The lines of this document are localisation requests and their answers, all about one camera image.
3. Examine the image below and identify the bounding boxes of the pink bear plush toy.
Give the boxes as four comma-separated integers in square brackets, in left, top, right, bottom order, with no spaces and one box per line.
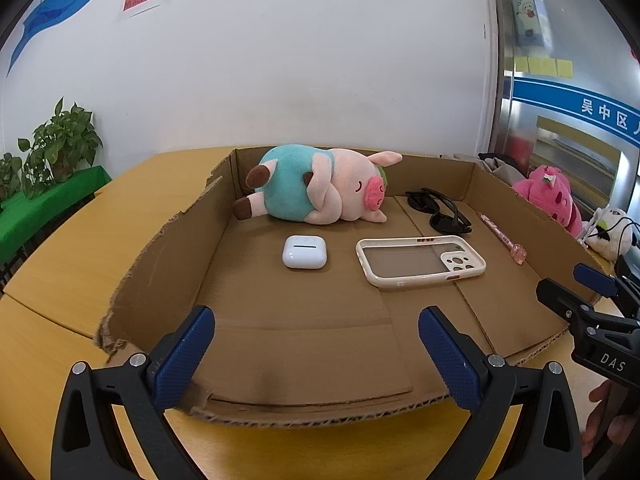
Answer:
[511,165,583,236]

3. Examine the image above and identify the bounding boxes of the green covered shelf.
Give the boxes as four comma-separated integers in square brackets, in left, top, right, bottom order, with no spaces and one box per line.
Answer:
[0,166,112,263]

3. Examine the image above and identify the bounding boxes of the blue door band sign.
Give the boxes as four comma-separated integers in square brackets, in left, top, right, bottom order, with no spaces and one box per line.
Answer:
[512,72,640,149]

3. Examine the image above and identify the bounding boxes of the grey cloth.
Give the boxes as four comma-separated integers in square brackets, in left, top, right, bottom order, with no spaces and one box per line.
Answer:
[477,151,526,189]

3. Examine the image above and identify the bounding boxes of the large potted green plant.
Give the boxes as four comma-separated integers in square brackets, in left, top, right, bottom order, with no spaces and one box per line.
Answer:
[19,97,104,197]

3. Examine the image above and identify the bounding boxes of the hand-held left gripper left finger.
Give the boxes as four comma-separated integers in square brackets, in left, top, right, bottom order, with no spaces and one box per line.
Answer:
[50,304,217,480]

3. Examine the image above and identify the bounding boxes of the blue wall banner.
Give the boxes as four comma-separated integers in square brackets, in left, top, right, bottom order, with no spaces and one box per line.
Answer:
[7,0,151,77]

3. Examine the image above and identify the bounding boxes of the metal door frame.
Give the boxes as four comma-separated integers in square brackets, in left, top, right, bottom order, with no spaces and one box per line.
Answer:
[486,0,517,157]

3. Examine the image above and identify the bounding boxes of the pink pig plush toy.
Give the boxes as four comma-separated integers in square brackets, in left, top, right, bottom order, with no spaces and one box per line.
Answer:
[232,144,403,226]

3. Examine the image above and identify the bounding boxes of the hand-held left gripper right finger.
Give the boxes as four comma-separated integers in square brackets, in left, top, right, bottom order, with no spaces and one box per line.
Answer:
[418,305,586,480]

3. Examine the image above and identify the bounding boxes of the brown cardboard box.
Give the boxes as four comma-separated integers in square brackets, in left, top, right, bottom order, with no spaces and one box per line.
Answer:
[94,146,606,428]

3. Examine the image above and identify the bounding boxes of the person's right hand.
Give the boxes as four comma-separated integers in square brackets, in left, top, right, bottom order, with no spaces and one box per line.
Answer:
[582,379,640,466]

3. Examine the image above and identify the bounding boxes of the pink pen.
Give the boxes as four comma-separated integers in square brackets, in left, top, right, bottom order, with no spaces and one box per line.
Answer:
[477,212,528,264]

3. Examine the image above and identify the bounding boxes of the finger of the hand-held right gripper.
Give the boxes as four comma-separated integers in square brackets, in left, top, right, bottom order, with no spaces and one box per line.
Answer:
[536,278,640,333]
[573,255,640,317]

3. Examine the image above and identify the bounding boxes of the small potted green plant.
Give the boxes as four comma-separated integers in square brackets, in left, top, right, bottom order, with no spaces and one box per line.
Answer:
[0,152,24,202]

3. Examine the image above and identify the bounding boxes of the thin black cable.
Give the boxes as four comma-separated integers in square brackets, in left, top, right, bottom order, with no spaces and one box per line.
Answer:
[585,214,640,252]

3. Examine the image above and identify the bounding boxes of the cream phone case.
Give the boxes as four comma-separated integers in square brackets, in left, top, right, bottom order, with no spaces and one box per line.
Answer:
[355,236,487,291]

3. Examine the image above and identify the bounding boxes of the black sunglasses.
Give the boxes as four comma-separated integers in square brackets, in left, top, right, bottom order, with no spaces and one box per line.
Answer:
[405,187,473,235]

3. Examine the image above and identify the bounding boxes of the white plush toy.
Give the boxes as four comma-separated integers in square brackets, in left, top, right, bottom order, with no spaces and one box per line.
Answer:
[582,206,640,262]

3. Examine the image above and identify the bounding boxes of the cartoon sheep poster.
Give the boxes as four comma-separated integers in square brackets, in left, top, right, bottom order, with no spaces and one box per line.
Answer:
[507,0,553,49]

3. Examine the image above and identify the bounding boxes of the white earbud case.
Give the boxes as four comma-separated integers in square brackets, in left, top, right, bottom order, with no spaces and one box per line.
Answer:
[282,234,328,271]

